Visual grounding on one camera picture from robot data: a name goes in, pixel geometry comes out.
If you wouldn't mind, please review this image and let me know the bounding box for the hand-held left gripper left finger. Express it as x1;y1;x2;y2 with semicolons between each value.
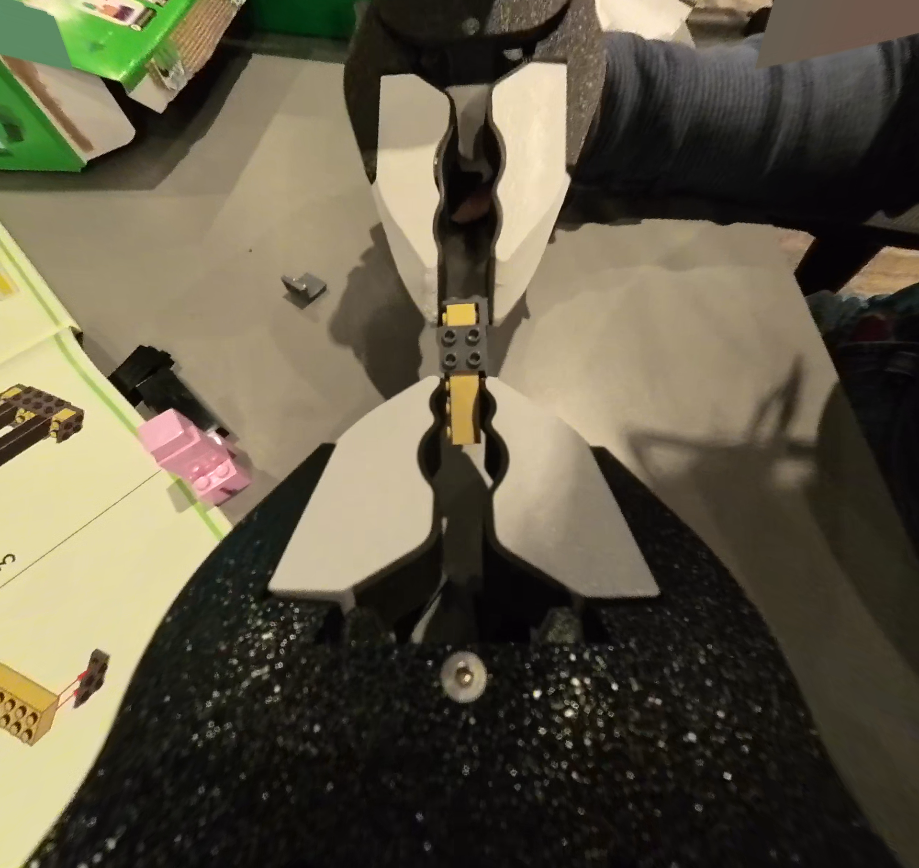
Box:
266;374;442;605

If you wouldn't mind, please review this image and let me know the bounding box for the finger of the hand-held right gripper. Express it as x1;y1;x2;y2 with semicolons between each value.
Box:
488;61;573;328
370;73;455;325

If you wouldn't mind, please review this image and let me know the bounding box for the pink brick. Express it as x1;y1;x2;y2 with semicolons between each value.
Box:
138;408;254;508

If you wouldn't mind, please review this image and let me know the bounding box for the green toy box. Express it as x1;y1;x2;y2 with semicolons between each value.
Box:
0;0;248;174

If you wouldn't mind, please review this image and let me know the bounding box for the dark grey square brick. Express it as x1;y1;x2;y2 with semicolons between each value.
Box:
432;323;493;373

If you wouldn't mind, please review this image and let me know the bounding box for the pale green instruction booklet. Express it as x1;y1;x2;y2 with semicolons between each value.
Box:
0;222;234;868

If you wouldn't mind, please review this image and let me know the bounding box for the dark brown table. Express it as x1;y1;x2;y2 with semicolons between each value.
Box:
793;218;919;296

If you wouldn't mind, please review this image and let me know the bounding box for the grey desk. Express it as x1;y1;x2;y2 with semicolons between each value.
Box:
0;45;919;868

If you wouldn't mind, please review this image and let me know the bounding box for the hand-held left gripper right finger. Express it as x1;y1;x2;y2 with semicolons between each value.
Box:
485;378;661;603

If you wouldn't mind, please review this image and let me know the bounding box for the small grey bracket brick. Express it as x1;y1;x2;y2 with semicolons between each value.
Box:
281;273;328;309

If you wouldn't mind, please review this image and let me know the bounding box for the yellow and grey brick assembly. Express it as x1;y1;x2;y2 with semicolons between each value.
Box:
440;299;485;447

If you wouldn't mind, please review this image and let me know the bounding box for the black brick assembly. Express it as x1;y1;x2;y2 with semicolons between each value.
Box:
109;345;231;440

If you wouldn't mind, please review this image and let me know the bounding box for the person's right forearm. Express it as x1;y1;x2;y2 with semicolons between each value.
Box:
567;29;919;231

